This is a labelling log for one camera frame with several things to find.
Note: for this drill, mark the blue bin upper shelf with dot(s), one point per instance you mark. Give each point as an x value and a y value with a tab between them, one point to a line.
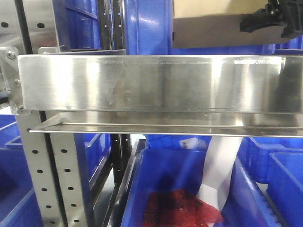
148	31

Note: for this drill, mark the brown cardboard box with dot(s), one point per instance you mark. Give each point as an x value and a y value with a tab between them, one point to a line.
216	23

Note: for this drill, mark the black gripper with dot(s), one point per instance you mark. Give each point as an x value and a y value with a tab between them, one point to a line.
288	13

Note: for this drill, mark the stainless steel shelf front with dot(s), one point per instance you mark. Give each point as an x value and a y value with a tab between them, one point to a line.
232	95

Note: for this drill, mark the perforated steel shelf upright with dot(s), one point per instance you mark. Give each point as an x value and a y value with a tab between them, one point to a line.
59	173

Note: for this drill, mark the blue bin lower left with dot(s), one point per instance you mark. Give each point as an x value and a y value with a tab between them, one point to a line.
18	203

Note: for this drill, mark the white paper sheet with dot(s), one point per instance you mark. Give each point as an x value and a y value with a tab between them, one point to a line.
217	171

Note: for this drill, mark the blue bin lower right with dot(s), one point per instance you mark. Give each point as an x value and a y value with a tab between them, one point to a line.
278	162

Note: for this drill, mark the blue bin with red mesh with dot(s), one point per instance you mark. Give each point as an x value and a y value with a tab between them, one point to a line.
165	170

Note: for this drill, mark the red mesh bag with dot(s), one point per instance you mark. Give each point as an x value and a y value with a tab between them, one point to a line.
179	208

